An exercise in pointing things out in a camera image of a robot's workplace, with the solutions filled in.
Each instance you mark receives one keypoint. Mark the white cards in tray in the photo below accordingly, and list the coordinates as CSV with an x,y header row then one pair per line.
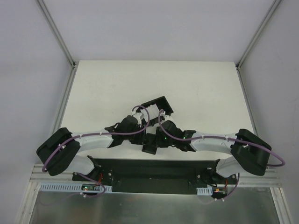
x,y
153,111

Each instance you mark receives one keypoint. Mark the left aluminium frame post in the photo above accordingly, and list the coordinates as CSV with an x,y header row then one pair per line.
x,y
55,31

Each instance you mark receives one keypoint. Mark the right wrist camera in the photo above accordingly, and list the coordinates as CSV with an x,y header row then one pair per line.
x,y
166,117

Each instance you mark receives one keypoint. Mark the right white cable duct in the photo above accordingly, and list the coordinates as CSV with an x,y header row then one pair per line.
x,y
206,191

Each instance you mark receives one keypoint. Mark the aluminium frame post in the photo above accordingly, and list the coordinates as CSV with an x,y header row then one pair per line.
x,y
55,31
257,34

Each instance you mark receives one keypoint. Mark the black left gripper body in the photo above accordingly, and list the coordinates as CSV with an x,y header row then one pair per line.
x,y
139,141

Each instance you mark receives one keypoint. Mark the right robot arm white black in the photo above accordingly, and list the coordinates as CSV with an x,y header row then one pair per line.
x,y
244,155

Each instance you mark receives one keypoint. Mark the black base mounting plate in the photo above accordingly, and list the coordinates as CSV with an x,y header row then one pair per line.
x,y
158,176

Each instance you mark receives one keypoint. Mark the black leather card holder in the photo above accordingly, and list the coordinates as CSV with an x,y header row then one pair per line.
x,y
149,144

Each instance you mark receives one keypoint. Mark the black plastic card tray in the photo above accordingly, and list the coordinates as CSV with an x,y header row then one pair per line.
x,y
163,104

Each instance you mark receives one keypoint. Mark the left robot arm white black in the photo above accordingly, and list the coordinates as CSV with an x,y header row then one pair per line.
x,y
60,152

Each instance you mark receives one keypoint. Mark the left white cable duct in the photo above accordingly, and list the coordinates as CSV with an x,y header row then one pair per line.
x,y
74,187

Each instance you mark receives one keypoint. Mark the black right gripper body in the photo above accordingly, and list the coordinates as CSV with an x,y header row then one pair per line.
x,y
156,103

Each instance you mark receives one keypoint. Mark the right aluminium frame post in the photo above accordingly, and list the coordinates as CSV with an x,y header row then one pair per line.
x,y
257,34

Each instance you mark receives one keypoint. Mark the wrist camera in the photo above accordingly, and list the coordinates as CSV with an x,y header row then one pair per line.
x,y
138,115
166,117

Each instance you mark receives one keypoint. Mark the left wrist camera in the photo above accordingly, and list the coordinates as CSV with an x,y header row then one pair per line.
x,y
138,115

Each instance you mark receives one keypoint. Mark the white cable duct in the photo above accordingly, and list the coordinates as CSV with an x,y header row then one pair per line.
x,y
206,191
74,187

